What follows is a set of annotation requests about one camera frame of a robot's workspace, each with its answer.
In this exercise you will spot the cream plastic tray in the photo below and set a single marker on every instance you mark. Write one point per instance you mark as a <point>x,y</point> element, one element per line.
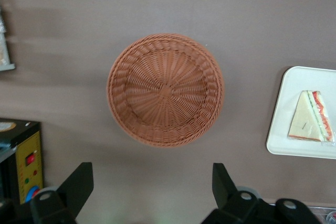
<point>281,140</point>

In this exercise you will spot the clear acrylic bottle rack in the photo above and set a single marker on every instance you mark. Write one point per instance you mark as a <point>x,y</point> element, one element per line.
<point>320,209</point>

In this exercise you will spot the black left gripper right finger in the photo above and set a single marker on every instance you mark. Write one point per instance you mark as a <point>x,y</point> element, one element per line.
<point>228,200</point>

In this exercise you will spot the triangle sandwich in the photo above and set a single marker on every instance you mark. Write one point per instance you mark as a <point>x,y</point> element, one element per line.
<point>304,119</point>

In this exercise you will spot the brown round wicker basket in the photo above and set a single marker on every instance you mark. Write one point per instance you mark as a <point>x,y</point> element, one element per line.
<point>165,90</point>

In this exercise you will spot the black food warmer yellow panel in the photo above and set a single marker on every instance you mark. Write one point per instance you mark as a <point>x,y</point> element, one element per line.
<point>26,142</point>

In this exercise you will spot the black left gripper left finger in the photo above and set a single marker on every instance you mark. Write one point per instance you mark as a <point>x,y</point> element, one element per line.
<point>71,190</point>

